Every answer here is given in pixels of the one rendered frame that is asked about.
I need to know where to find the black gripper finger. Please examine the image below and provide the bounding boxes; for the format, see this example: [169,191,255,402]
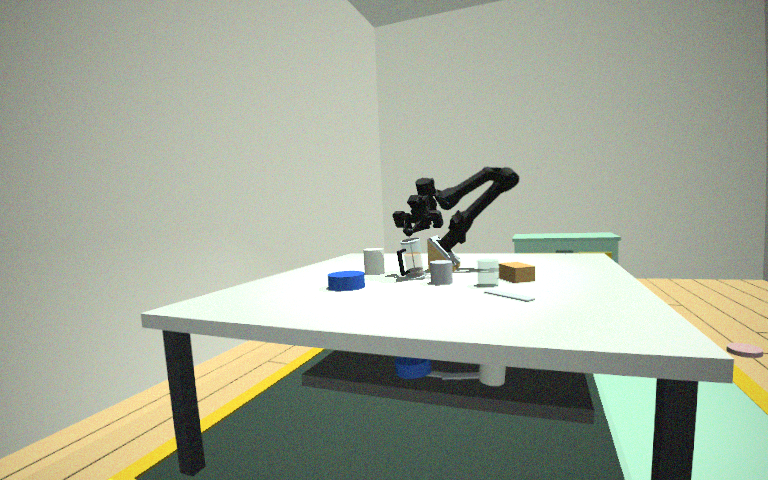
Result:
[402,214,412,233]
[411,214,430,233]

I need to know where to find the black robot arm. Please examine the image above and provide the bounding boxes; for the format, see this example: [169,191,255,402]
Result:
[407,167,520,252]

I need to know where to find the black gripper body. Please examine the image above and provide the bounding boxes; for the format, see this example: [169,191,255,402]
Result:
[392,205,444,228]

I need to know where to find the blue short cylinder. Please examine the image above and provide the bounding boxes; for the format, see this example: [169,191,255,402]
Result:
[328,271,365,291]
[395,356,432,379]

